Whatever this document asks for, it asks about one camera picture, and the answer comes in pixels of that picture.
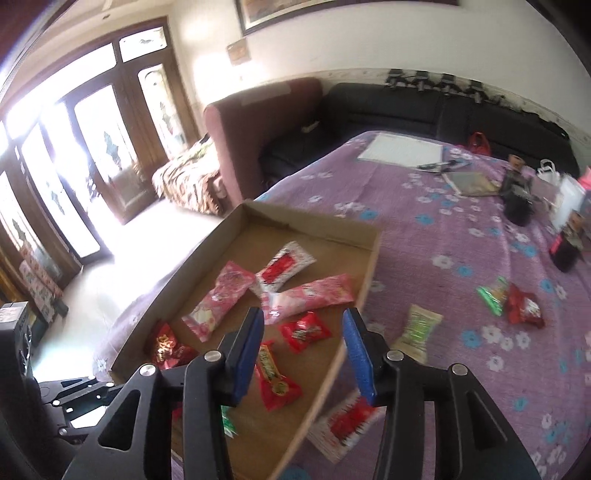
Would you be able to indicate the cardboard box tray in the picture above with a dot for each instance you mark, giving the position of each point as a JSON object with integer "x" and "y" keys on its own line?
{"x": 250, "y": 236}

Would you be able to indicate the maroon armchair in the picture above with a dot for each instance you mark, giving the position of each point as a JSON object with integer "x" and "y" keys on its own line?
{"x": 253, "y": 139}

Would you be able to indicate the red orange candy bar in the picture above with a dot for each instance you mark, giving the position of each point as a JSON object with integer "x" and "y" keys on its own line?
{"x": 277, "y": 390}

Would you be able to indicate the red foil snack packet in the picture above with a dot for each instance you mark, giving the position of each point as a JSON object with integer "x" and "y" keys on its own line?
{"x": 523, "y": 308}

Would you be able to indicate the black jar with cork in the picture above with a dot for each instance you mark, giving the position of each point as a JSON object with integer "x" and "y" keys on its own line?
{"x": 568, "y": 246}
{"x": 516, "y": 192}

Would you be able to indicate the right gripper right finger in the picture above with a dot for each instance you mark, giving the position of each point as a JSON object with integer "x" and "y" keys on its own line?
{"x": 473, "y": 439}

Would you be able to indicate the red round candy packet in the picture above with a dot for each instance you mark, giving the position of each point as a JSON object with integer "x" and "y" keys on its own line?
{"x": 301, "y": 333}

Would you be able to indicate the red ribbon bag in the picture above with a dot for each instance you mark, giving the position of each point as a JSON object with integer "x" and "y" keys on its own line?
{"x": 478, "y": 144}

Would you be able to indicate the black sofa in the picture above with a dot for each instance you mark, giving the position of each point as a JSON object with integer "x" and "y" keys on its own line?
{"x": 350, "y": 109}

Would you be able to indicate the pink knitted bottle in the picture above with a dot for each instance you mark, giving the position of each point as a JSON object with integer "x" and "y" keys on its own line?
{"x": 585, "y": 179}

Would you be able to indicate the framed wall painting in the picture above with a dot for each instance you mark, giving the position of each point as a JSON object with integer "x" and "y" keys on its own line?
{"x": 254, "y": 15}

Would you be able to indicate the white paper sheet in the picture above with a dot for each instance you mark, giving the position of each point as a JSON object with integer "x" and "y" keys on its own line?
{"x": 404, "y": 151}

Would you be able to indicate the pink heart candy packet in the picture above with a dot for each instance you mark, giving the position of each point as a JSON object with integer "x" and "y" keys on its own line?
{"x": 230, "y": 285}

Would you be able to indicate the white plastic container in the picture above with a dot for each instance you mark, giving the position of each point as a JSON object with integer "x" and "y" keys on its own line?
{"x": 570, "y": 197}

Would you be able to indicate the red white striped candy packet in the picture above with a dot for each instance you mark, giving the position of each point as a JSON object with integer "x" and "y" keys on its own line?
{"x": 288, "y": 262}

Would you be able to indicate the red gold snack packet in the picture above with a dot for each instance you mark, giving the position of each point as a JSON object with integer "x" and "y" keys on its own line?
{"x": 165, "y": 350}

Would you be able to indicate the pink long candy packet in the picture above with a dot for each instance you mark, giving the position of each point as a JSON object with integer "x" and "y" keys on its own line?
{"x": 321, "y": 293}

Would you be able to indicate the wooden glass door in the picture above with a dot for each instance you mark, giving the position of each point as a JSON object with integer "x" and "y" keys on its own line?
{"x": 91, "y": 129}

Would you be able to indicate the pale green snack packet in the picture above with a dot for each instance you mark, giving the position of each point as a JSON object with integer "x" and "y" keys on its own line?
{"x": 420, "y": 325}

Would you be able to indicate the green wrapped candy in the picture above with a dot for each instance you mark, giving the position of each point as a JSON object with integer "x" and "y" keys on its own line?
{"x": 495, "y": 295}

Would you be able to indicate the small booklet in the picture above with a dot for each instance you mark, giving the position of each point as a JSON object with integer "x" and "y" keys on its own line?
{"x": 471, "y": 184}

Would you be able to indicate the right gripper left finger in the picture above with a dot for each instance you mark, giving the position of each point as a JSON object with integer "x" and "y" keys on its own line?
{"x": 133, "y": 438}

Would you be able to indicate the black pen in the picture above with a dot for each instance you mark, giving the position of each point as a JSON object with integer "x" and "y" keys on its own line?
{"x": 443, "y": 167}

